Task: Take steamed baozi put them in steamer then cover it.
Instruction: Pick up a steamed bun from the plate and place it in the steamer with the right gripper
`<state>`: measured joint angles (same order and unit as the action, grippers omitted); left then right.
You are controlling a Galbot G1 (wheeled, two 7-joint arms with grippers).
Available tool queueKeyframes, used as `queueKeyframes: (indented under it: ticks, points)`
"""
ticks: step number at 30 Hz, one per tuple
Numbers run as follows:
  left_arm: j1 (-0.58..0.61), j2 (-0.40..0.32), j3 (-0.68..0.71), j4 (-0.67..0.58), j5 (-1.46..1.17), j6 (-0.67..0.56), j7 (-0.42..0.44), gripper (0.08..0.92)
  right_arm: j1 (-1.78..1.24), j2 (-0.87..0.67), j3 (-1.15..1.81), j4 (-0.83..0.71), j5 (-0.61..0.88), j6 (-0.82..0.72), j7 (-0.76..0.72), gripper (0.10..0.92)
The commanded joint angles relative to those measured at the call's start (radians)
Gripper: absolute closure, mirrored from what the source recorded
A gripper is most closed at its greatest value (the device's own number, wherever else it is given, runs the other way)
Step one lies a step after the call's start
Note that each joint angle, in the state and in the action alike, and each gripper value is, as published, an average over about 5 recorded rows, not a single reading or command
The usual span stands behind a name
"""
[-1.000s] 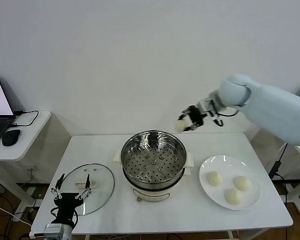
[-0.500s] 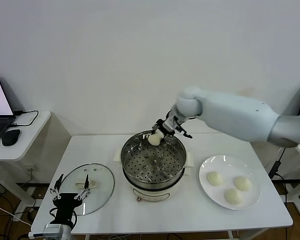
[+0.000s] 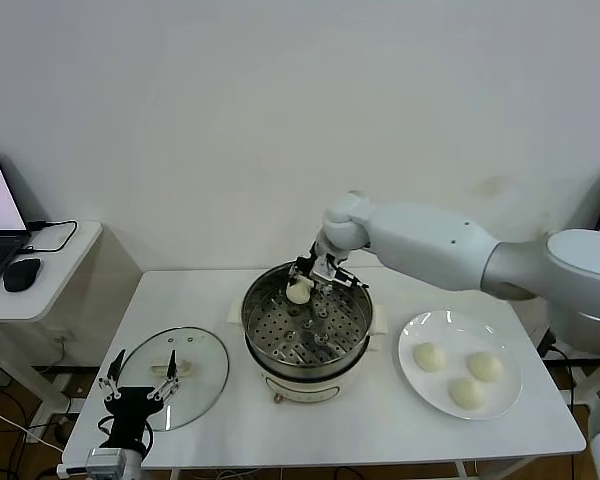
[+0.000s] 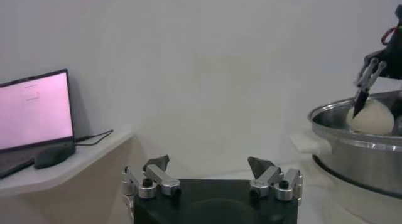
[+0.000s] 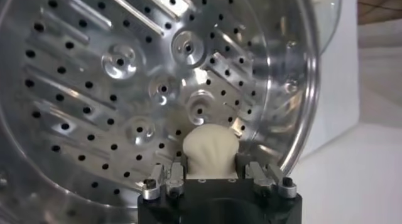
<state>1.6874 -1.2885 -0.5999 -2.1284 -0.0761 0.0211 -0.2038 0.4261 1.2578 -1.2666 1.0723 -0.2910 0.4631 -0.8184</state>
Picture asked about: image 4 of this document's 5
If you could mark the black computer mouse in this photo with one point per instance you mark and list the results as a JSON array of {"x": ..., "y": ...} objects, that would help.
[{"x": 53, "y": 156}]

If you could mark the cream electric cooking pot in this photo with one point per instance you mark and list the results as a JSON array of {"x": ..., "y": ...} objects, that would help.
[{"x": 309, "y": 143}]

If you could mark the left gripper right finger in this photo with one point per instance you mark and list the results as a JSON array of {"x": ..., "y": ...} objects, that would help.
[{"x": 267, "y": 178}]

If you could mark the white side table with mouse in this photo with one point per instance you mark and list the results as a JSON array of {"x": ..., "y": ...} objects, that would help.
[{"x": 94, "y": 153}]

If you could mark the stainless steel steamer basket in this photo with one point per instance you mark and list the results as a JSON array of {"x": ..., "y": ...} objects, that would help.
[{"x": 361, "y": 162}]

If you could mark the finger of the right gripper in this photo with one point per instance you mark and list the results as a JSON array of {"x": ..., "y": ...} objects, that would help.
[{"x": 361, "y": 101}]

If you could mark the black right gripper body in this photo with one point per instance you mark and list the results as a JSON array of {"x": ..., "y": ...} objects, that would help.
[{"x": 395, "y": 59}]

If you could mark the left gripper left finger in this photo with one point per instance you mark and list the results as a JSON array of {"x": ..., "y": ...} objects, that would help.
[{"x": 160, "y": 178}]

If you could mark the white steamed baozi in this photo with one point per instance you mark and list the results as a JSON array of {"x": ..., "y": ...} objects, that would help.
[{"x": 377, "y": 118}]

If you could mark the black laptop with pale screen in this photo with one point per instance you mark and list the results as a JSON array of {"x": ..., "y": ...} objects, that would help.
[{"x": 31, "y": 112}]

